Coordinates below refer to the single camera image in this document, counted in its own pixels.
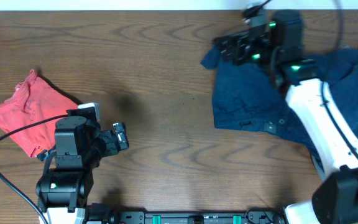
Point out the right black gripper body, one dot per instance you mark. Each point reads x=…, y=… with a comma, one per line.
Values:
x=258, y=53

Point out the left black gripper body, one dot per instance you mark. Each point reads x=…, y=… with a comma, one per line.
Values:
x=110, y=146

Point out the dark blue denim shorts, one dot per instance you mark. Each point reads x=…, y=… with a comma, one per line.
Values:
x=244, y=99

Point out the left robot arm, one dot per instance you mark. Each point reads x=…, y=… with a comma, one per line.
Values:
x=63, y=191

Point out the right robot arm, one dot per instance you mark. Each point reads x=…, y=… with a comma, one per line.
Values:
x=276, y=44

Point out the black printed garment under red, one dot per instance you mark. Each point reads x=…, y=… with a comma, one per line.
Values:
x=44, y=154

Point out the red folded t-shirt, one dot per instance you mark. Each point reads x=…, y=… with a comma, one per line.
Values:
x=34, y=100

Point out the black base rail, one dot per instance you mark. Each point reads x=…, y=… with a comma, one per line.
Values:
x=194, y=217

